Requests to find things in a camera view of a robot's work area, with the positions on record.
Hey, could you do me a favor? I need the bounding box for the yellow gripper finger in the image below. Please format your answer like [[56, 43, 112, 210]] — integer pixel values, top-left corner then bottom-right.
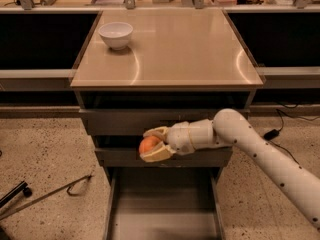
[[140, 142, 175, 162], [143, 126, 169, 141]]

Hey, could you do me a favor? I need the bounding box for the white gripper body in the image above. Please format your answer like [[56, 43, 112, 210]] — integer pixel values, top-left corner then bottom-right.
[[166, 122, 200, 155]]

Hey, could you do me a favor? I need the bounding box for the orange fruit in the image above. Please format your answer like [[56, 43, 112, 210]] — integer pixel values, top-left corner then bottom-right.
[[139, 136, 161, 154]]

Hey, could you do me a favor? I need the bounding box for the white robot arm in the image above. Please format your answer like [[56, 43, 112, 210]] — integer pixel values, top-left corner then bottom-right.
[[139, 109, 320, 229]]

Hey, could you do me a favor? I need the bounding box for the middle grey drawer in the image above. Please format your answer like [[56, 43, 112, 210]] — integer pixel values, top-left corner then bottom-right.
[[93, 135, 232, 167]]

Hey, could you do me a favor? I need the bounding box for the bottom grey open drawer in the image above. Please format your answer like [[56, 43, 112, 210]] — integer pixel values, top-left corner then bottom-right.
[[103, 167, 226, 240]]

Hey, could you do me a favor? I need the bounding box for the top grey drawer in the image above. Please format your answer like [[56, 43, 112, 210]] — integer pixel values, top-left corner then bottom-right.
[[78, 91, 249, 136]]

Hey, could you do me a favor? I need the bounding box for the grey drawer cabinet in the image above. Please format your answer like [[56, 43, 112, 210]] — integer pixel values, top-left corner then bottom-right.
[[69, 7, 267, 240]]

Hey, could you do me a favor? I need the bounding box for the metal hook rod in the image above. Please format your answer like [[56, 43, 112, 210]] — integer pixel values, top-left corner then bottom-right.
[[0, 174, 92, 221]]

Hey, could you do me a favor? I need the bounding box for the white ceramic bowl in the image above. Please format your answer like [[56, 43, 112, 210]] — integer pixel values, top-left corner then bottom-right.
[[98, 22, 133, 50]]

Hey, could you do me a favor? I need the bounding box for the black caster leg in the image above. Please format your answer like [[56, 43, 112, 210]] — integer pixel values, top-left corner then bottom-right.
[[0, 181, 32, 208]]

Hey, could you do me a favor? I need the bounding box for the black power adapter with cable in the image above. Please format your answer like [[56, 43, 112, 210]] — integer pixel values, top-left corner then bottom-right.
[[263, 101, 320, 165]]

